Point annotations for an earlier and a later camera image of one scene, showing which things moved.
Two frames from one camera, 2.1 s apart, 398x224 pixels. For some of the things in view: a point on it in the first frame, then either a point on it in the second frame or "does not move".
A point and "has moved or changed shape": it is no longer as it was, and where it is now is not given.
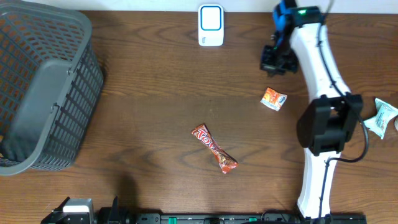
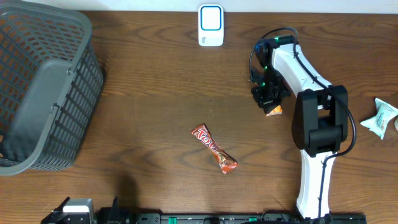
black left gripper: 113,216 does not move
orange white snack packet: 273,98 has moved or changed shape
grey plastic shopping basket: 50,80 does not move
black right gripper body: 279,58 → 272,88
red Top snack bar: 226,162 does not move
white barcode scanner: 211,25 does not move
